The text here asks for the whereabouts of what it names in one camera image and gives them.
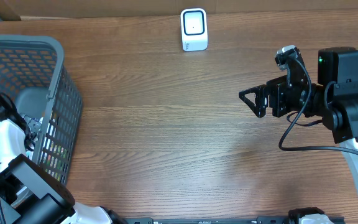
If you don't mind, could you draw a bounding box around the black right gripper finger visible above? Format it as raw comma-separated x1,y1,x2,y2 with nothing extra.
239,84,266,96
239,93,267,118

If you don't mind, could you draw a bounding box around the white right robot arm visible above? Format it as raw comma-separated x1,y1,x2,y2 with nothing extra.
239,45,358,196

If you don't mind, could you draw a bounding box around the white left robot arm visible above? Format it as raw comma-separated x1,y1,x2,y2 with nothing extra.
0,93,125,223

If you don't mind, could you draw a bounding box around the white barcode scanner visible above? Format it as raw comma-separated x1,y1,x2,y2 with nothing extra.
180,8,208,52

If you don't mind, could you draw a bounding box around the grey plastic basket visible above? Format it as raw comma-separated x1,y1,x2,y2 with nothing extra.
0,34,83,184

